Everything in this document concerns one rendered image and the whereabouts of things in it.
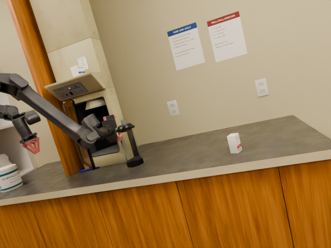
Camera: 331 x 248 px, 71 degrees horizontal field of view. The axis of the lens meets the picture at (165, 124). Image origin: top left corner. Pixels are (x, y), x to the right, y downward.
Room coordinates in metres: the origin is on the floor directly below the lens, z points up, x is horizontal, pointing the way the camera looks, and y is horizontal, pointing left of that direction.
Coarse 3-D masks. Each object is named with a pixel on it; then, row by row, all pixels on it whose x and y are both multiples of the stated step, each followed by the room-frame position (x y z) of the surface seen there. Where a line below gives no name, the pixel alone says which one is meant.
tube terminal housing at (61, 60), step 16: (64, 48) 1.47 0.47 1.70; (80, 48) 1.44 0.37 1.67; (96, 48) 1.44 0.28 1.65; (64, 64) 1.48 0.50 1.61; (96, 64) 1.42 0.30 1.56; (80, 96) 1.47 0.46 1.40; (96, 96) 1.44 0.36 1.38; (112, 96) 1.46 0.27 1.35; (112, 112) 1.42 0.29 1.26; (96, 160) 1.48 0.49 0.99; (112, 160) 1.45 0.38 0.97
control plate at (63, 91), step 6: (72, 84) 1.37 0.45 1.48; (78, 84) 1.37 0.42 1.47; (54, 90) 1.41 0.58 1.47; (60, 90) 1.41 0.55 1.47; (66, 90) 1.41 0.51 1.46; (72, 90) 1.41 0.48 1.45; (78, 90) 1.41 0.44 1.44; (84, 90) 1.41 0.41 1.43; (60, 96) 1.45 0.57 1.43; (66, 96) 1.45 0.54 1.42
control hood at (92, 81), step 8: (88, 72) 1.31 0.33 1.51; (96, 72) 1.36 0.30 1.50; (64, 80) 1.36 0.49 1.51; (72, 80) 1.35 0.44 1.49; (80, 80) 1.35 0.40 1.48; (88, 80) 1.35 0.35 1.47; (96, 80) 1.35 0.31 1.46; (48, 88) 1.40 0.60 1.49; (56, 88) 1.40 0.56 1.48; (88, 88) 1.39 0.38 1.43; (96, 88) 1.39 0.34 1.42; (104, 88) 1.41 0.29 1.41; (56, 96) 1.45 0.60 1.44; (72, 96) 1.45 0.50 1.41
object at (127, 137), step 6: (120, 132) 1.28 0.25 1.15; (126, 132) 1.28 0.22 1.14; (132, 132) 1.30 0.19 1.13; (126, 138) 1.28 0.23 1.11; (132, 138) 1.29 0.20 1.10; (126, 144) 1.28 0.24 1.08; (132, 144) 1.28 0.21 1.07; (126, 150) 1.28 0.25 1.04; (132, 150) 1.28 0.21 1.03; (138, 150) 1.30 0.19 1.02; (126, 156) 1.29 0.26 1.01; (132, 156) 1.28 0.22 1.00; (138, 156) 1.29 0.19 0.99
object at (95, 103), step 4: (88, 100) 1.50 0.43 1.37; (92, 100) 1.49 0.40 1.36; (96, 100) 1.48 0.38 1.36; (100, 100) 1.49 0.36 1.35; (104, 100) 1.50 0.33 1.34; (88, 104) 1.49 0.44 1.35; (92, 104) 1.48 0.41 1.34; (96, 104) 1.47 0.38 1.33; (100, 104) 1.47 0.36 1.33; (104, 104) 1.48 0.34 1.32; (88, 108) 1.48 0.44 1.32
